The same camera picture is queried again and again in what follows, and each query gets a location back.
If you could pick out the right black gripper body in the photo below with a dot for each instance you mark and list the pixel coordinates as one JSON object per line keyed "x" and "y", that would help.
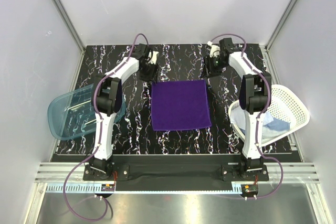
{"x": 214, "y": 65}

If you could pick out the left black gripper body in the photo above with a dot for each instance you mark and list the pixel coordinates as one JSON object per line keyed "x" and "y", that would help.
{"x": 148, "y": 73}

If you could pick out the purple towel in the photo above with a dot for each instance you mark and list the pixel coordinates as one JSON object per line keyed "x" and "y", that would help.
{"x": 180, "y": 106}

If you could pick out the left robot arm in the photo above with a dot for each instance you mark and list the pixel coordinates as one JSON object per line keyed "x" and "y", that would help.
{"x": 102, "y": 152}

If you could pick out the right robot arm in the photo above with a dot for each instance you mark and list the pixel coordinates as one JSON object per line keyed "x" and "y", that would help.
{"x": 254, "y": 96}

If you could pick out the white perforated laundry basket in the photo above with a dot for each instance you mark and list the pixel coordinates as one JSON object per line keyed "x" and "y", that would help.
{"x": 286, "y": 106}

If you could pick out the light blue towel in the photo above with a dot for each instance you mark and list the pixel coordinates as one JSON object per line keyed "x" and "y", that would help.
{"x": 272, "y": 127}

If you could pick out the blue transparent plastic bin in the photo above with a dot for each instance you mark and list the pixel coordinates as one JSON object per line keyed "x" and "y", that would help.
{"x": 72, "y": 115}

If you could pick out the left orange connector box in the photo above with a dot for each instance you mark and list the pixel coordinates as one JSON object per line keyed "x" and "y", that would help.
{"x": 108, "y": 187}

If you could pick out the orange connector box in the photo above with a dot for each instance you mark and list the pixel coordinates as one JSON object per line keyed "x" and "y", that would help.
{"x": 250, "y": 189}
{"x": 108, "y": 187}

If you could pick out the right orange connector box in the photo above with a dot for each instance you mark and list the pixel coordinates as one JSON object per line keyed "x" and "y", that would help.
{"x": 250, "y": 189}

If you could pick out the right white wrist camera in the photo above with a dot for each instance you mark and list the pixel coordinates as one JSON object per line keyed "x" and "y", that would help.
{"x": 214, "y": 50}

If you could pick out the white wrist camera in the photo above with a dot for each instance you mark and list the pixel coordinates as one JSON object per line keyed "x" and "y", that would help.
{"x": 152, "y": 58}
{"x": 214, "y": 50}

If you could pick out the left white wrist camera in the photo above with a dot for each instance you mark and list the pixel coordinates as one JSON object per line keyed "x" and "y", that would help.
{"x": 152, "y": 58}

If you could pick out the white slotted cable duct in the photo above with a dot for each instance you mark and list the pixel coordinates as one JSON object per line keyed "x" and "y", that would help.
{"x": 96, "y": 188}

